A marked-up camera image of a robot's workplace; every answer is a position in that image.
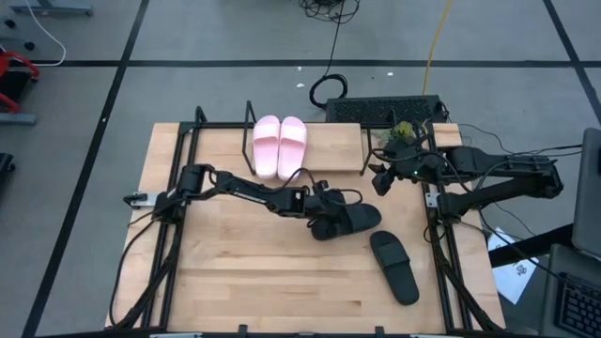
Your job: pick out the black perforated metal box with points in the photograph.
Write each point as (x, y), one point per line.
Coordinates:
(375, 109)

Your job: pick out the pink rubber slide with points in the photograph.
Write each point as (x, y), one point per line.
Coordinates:
(266, 145)
(292, 148)

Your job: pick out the white printed paper sheet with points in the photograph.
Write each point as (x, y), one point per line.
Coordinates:
(514, 277)

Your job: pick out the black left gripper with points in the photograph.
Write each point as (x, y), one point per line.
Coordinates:
(324, 204)

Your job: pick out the black rubber slide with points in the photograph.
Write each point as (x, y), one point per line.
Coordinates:
(364, 218)
(394, 267)

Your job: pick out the black aluminium rig frame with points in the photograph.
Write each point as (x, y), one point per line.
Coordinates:
(171, 263)

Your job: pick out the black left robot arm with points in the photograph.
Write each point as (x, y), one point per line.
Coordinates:
(249, 190)

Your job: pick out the black metal beam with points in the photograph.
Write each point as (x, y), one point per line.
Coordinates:
(530, 246)

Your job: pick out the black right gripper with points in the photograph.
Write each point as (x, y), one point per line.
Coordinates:
(413, 164)

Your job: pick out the grey laptop computer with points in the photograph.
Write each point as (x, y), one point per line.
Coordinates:
(587, 197)

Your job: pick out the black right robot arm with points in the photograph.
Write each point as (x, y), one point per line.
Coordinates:
(507, 180)

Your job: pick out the red metal frame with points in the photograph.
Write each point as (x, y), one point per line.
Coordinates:
(14, 61)

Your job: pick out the grey metal table foot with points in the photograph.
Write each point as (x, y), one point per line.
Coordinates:
(16, 118)
(51, 7)

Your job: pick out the small green succulent plant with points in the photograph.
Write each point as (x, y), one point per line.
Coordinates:
(403, 130)

